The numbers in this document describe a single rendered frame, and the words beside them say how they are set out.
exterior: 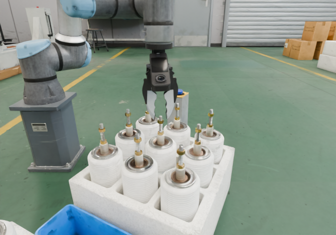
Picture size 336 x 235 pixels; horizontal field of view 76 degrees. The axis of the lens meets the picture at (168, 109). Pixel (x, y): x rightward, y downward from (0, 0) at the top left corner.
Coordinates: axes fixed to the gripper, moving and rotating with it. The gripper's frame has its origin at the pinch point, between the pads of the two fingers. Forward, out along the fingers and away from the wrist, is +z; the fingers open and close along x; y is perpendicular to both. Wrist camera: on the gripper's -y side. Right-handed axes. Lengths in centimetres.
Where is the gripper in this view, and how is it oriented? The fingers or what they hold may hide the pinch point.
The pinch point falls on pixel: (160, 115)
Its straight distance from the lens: 62.1
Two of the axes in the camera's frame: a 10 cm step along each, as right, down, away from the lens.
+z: 0.0, 9.3, 3.8
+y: -1.2, -3.8, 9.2
